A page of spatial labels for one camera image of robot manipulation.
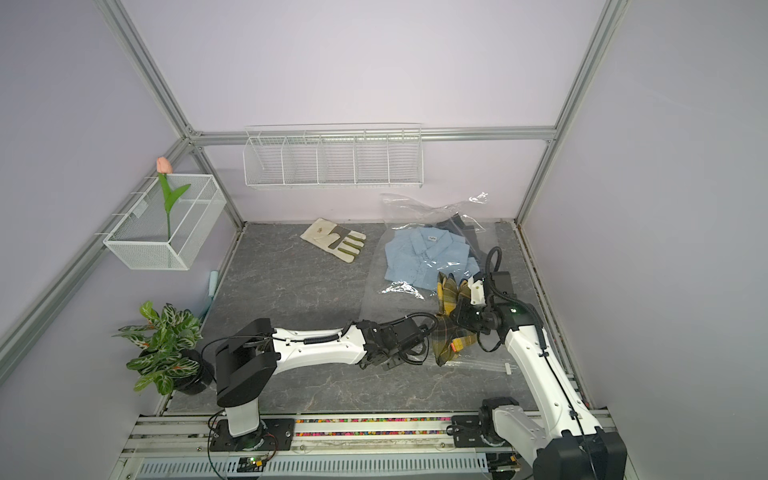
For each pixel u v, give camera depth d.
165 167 0.79
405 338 0.65
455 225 1.10
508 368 0.83
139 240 0.70
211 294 1.04
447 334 0.74
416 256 1.05
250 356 0.50
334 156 1.00
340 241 1.15
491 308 0.59
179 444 0.74
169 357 0.63
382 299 1.00
